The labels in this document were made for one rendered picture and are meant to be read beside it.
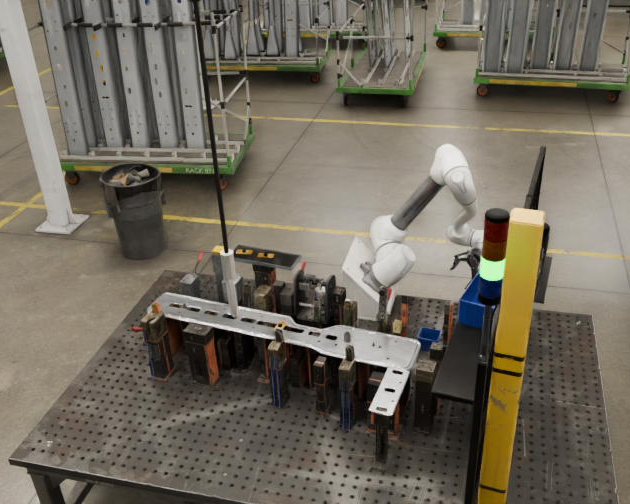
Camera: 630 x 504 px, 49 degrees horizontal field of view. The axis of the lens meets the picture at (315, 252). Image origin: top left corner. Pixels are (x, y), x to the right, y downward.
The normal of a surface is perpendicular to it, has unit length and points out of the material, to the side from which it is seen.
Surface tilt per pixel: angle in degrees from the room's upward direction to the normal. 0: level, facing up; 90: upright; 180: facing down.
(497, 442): 90
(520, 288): 92
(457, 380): 0
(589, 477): 0
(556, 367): 0
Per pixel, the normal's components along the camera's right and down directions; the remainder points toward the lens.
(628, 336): -0.04, -0.86
